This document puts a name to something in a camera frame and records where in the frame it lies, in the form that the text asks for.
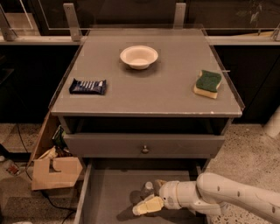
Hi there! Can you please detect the right metal railing post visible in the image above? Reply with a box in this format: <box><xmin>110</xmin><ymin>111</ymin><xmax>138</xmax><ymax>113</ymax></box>
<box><xmin>173</xmin><ymin>3</ymin><xmax>186</xmax><ymax>29</ymax></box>

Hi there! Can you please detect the grey open middle drawer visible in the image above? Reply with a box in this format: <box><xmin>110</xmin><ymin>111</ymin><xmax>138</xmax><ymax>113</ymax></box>
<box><xmin>73</xmin><ymin>158</ymin><xmax>210</xmax><ymax>224</ymax></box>

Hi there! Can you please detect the left metal railing post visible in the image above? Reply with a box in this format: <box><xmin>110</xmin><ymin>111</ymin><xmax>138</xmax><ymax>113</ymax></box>
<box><xmin>63</xmin><ymin>3</ymin><xmax>82</xmax><ymax>42</ymax></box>

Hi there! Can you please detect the green and yellow sponge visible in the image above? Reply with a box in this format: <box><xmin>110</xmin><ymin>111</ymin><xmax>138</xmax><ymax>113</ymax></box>
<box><xmin>193</xmin><ymin>70</ymin><xmax>221</xmax><ymax>99</ymax></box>

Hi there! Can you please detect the grey top drawer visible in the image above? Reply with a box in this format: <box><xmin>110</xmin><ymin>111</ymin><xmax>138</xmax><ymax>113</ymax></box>
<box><xmin>64</xmin><ymin>133</ymin><xmax>225</xmax><ymax>158</ymax></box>

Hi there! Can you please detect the blue snack bar wrapper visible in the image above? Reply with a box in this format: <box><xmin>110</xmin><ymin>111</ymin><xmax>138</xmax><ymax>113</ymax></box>
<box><xmin>69</xmin><ymin>79</ymin><xmax>107</xmax><ymax>95</ymax></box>

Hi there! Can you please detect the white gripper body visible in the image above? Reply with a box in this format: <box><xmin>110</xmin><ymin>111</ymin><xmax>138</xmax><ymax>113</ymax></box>
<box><xmin>158</xmin><ymin>181</ymin><xmax>180</xmax><ymax>209</ymax></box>

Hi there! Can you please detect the brown cardboard box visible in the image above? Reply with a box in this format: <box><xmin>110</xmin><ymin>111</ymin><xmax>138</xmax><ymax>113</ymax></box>
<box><xmin>27</xmin><ymin>112</ymin><xmax>84</xmax><ymax>191</ymax></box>

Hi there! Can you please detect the green snack bag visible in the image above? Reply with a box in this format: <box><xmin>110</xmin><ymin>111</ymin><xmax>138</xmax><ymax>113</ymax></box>
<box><xmin>52</xmin><ymin>126</ymin><xmax>67</xmax><ymax>149</ymax></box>

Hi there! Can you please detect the black floor cable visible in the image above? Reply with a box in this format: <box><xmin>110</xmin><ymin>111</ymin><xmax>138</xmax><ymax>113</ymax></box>
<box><xmin>16</xmin><ymin>122</ymin><xmax>77</xmax><ymax>224</ymax></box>

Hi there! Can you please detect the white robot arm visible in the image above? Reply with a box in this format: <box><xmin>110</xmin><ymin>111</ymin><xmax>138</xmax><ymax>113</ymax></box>
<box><xmin>133</xmin><ymin>111</ymin><xmax>280</xmax><ymax>224</ymax></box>

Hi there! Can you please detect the round metal drawer knob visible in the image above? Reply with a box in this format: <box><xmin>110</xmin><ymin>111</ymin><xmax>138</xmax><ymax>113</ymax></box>
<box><xmin>141</xmin><ymin>145</ymin><xmax>150</xmax><ymax>154</ymax></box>

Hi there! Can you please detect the far left railing post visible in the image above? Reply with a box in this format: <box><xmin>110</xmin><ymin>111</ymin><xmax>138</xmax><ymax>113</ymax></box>
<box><xmin>0</xmin><ymin>4</ymin><xmax>18</xmax><ymax>41</ymax></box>

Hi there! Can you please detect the grey cabinet with counter top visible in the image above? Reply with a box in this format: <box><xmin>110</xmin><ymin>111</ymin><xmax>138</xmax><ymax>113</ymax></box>
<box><xmin>48</xmin><ymin>27</ymin><xmax>246</xmax><ymax>173</ymax></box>

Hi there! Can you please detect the small bottle on floor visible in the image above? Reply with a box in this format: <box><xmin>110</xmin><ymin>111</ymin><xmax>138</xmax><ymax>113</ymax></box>
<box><xmin>3</xmin><ymin>160</ymin><xmax>20</xmax><ymax>176</ymax></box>

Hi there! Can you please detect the clear plastic water bottle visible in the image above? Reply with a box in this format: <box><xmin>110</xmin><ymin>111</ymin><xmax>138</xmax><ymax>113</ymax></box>
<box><xmin>140</xmin><ymin>181</ymin><xmax>154</xmax><ymax>200</ymax></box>

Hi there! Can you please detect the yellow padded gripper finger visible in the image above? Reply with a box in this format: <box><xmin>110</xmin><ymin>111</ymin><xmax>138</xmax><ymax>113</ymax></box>
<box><xmin>132</xmin><ymin>195</ymin><xmax>164</xmax><ymax>216</ymax></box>
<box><xmin>154</xmin><ymin>179</ymin><xmax>166</xmax><ymax>195</ymax></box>

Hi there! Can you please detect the metal railing post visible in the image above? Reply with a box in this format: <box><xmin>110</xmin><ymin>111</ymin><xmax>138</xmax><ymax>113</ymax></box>
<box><xmin>173</xmin><ymin>3</ymin><xmax>186</xmax><ymax>29</ymax></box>
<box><xmin>63</xmin><ymin>3</ymin><xmax>82</xmax><ymax>42</ymax></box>

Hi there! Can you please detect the white paper bowl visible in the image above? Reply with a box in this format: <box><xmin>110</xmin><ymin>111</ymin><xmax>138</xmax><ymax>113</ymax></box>
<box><xmin>120</xmin><ymin>45</ymin><xmax>158</xmax><ymax>70</ymax></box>

